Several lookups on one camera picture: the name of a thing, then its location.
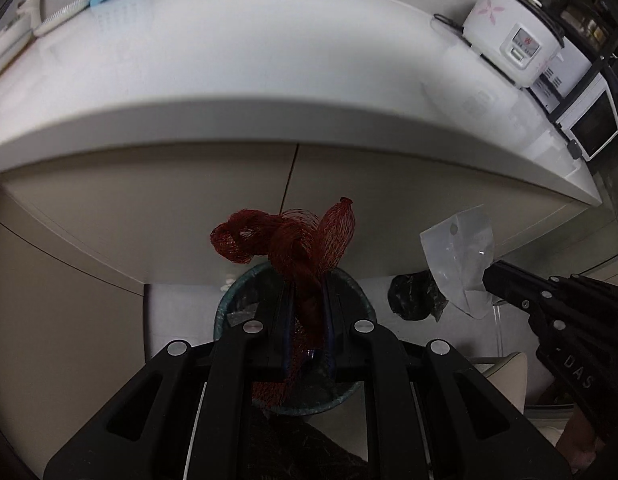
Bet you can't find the person's right hand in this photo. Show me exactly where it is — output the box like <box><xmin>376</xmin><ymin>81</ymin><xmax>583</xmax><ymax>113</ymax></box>
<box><xmin>556</xmin><ymin>407</ymin><xmax>607</xmax><ymax>463</ymax></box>

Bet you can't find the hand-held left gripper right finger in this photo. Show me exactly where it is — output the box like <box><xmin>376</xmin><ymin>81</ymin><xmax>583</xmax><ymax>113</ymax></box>
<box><xmin>323</xmin><ymin>275</ymin><xmax>572</xmax><ymax>480</ymax></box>

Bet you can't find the black metal rack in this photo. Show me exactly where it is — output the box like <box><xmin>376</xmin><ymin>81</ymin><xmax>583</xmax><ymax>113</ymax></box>
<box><xmin>532</xmin><ymin>0</ymin><xmax>618</xmax><ymax>161</ymax></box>

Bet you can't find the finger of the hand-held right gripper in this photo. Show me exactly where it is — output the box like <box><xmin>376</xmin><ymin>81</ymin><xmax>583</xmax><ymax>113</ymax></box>
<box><xmin>548</xmin><ymin>274</ymin><xmax>618</xmax><ymax>306</ymax></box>
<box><xmin>482</xmin><ymin>260</ymin><xmax>565</xmax><ymax>333</ymax></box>

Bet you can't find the white microwave oven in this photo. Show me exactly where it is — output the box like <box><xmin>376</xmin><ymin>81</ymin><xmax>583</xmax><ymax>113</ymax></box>
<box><xmin>530</xmin><ymin>35</ymin><xmax>618</xmax><ymax>162</ymax></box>

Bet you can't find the black plastic bag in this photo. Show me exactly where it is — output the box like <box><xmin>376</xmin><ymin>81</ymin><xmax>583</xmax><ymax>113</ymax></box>
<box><xmin>387</xmin><ymin>270</ymin><xmax>449</xmax><ymax>322</ymax></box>

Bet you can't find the white base cabinet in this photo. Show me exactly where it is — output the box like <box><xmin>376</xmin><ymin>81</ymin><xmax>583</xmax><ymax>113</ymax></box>
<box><xmin>0</xmin><ymin>141</ymin><xmax>605</xmax><ymax>480</ymax></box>

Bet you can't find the white flowered rice cooker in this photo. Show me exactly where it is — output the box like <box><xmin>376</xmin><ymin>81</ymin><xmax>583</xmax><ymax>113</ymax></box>
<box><xmin>461</xmin><ymin>0</ymin><xmax>566</xmax><ymax>90</ymax></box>

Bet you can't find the red mesh net bag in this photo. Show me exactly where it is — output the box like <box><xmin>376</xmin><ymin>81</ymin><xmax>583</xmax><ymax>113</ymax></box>
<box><xmin>210</xmin><ymin>196</ymin><xmax>357</xmax><ymax>406</ymax></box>

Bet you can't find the dark metal pot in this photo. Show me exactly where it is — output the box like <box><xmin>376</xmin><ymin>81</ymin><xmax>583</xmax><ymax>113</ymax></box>
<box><xmin>559</xmin><ymin>0</ymin><xmax>610</xmax><ymax>51</ymax></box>

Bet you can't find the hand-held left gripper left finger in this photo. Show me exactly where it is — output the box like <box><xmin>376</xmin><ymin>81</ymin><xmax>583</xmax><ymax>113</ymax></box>
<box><xmin>43</xmin><ymin>280</ymin><xmax>295</xmax><ymax>480</ymax></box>

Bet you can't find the clear plastic zip bag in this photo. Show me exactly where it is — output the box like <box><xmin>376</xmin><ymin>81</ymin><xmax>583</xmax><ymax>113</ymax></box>
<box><xmin>420</xmin><ymin>204</ymin><xmax>496</xmax><ymax>320</ymax></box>

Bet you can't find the black power cable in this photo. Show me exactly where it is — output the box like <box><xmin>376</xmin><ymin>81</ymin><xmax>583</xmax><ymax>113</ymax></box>
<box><xmin>431</xmin><ymin>12</ymin><xmax>470</xmax><ymax>43</ymax></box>

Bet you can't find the black mesh wastebasket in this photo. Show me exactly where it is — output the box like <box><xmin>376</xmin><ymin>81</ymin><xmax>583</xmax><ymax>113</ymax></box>
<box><xmin>214</xmin><ymin>261</ymin><xmax>377</xmax><ymax>416</ymax></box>

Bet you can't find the dark cloth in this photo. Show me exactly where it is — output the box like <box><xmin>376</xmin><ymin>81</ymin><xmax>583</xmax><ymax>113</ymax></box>
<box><xmin>249</xmin><ymin>407</ymin><xmax>370</xmax><ymax>480</ymax></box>

